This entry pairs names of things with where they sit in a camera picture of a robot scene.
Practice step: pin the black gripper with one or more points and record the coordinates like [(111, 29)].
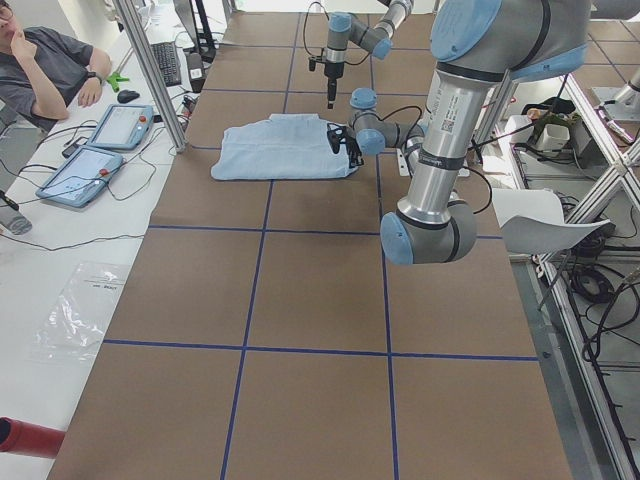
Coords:
[(349, 144), (332, 74)]

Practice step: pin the light blue button shirt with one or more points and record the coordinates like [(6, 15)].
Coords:
[(281, 147)]

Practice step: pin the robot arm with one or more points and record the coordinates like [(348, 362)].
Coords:
[(345, 28), (476, 44)]

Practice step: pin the white box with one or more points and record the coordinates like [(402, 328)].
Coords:
[(518, 129)]

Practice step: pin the black computer keyboard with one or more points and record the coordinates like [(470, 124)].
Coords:
[(166, 56)]

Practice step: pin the white curved paper sheet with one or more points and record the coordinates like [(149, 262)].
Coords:
[(532, 222)]

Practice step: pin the black computer mouse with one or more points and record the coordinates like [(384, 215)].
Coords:
[(127, 96)]

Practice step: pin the upper blue teach pendant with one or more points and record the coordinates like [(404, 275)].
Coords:
[(122, 127)]

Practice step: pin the blue teach pendant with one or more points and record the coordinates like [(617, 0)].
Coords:
[(122, 127), (82, 177)]

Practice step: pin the green plastic tool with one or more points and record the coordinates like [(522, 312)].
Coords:
[(115, 79)]

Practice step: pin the black smartphone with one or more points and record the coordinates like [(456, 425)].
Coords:
[(70, 150)]

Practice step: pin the lower blue teach pendant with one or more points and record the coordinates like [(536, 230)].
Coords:
[(82, 177)]

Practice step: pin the seated person in grey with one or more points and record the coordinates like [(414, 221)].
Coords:
[(43, 70)]

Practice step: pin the clear plastic bag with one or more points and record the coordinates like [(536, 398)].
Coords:
[(75, 327)]

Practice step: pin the grey cylinder object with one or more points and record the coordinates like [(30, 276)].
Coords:
[(14, 221)]

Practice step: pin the red cylinder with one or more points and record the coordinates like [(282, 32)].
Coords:
[(28, 439)]

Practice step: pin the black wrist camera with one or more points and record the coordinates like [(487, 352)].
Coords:
[(314, 61), (336, 136)]

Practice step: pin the aluminium frame post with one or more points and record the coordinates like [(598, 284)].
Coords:
[(139, 42)]

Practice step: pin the aluminium frame rack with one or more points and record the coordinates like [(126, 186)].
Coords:
[(604, 340)]

